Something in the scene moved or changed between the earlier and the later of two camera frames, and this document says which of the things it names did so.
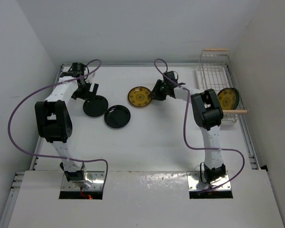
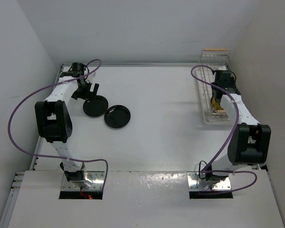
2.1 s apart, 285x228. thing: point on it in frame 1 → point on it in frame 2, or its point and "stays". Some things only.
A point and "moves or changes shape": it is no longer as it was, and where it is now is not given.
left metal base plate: x=94 y=181 stays
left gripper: x=87 y=94 stays
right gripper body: x=164 y=87 → x=233 y=85
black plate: x=96 y=107 stays
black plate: x=117 y=116 stays
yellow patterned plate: x=140 y=96 moves or changes shape
